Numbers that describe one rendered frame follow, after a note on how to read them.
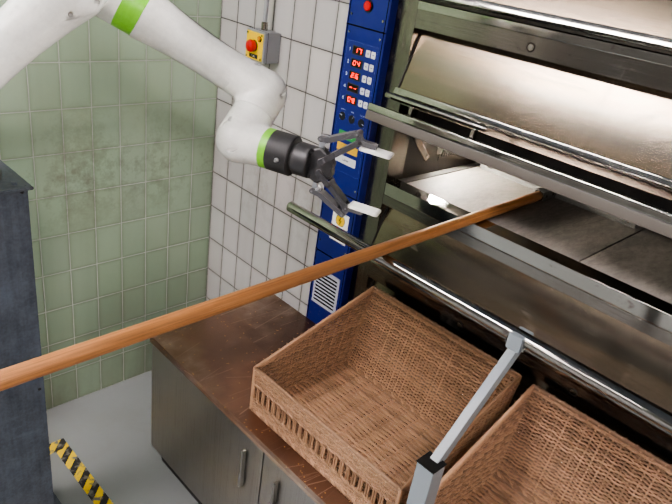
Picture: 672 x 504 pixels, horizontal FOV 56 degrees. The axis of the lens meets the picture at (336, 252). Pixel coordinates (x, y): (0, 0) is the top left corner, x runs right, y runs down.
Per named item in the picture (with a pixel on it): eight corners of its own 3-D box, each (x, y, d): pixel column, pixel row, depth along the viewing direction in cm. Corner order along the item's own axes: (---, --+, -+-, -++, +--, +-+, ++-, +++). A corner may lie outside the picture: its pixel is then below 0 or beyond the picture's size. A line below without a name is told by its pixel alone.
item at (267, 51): (260, 57, 221) (263, 27, 217) (278, 63, 215) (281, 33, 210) (243, 57, 216) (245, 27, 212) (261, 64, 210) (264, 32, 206)
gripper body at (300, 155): (305, 134, 142) (343, 146, 140) (300, 169, 146) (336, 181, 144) (291, 143, 136) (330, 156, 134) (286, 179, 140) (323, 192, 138)
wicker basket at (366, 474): (360, 353, 214) (373, 282, 202) (501, 452, 181) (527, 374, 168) (245, 408, 182) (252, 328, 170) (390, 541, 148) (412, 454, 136)
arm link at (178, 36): (126, 44, 140) (135, 24, 130) (150, 4, 143) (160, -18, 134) (264, 132, 154) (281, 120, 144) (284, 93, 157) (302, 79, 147)
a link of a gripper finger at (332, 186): (318, 169, 138) (313, 172, 139) (347, 211, 140) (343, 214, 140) (325, 164, 141) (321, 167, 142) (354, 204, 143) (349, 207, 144)
